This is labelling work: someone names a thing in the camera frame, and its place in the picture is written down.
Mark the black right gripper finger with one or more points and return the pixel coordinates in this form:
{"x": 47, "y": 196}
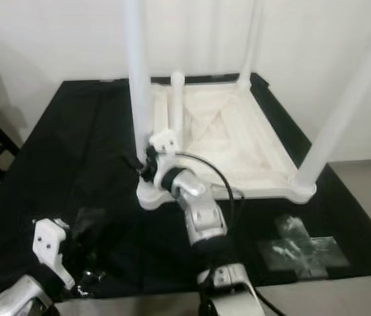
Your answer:
{"x": 137, "y": 162}

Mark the white plastic children table top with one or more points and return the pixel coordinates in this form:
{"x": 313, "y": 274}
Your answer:
{"x": 238, "y": 148}

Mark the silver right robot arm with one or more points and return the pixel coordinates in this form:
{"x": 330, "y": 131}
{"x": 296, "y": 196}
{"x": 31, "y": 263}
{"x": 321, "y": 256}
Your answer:
{"x": 205, "y": 210}

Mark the black table cloth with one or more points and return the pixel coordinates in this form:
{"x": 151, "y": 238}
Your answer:
{"x": 47, "y": 197}

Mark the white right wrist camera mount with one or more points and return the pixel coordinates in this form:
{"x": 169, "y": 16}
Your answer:
{"x": 164, "y": 143}

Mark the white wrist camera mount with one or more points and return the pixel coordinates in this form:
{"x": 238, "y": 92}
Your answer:
{"x": 164, "y": 143}
{"x": 49, "y": 249}

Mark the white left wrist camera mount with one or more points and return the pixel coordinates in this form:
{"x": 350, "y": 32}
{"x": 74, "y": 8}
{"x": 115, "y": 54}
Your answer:
{"x": 49, "y": 249}

